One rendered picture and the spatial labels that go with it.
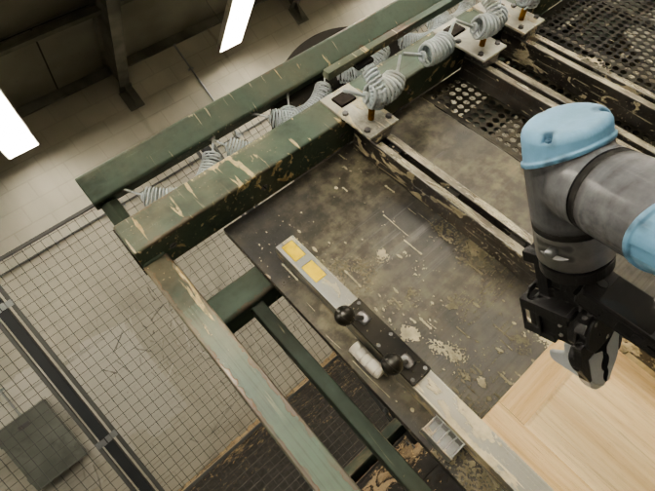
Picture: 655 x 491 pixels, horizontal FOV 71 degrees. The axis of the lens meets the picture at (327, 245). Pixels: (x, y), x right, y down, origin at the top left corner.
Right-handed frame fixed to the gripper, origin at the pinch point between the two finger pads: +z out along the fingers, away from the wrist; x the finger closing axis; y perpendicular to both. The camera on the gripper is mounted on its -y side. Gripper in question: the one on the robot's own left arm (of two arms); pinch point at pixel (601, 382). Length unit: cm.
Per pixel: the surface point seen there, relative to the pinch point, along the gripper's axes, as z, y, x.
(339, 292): 5, 51, 6
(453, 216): 7, 49, -27
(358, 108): -17, 77, -30
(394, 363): 4.8, 27.4, 12.1
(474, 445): 23.7, 18.0, 8.5
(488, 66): -9, 70, -72
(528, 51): -7, 69, -88
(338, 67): -30, 69, -23
